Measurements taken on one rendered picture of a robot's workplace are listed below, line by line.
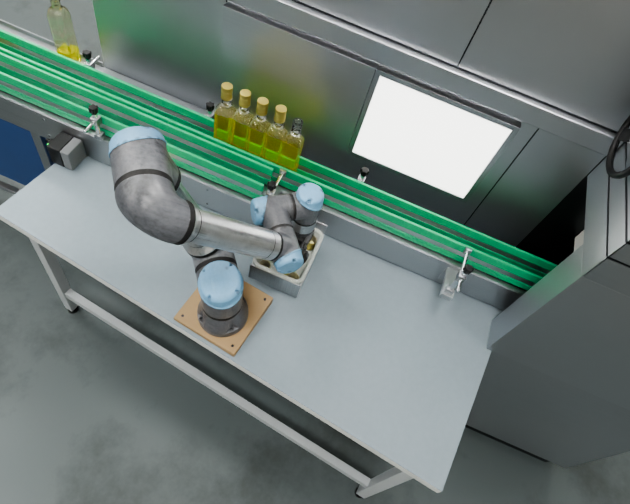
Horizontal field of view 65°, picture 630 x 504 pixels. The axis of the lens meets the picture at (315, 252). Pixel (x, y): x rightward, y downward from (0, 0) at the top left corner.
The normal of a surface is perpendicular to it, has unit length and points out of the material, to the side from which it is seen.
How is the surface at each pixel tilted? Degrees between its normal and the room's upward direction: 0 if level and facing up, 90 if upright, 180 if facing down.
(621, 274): 90
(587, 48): 90
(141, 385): 0
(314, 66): 90
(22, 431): 0
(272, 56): 90
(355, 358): 0
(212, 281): 10
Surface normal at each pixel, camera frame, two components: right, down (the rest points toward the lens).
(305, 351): 0.19, -0.52
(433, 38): -0.35, 0.75
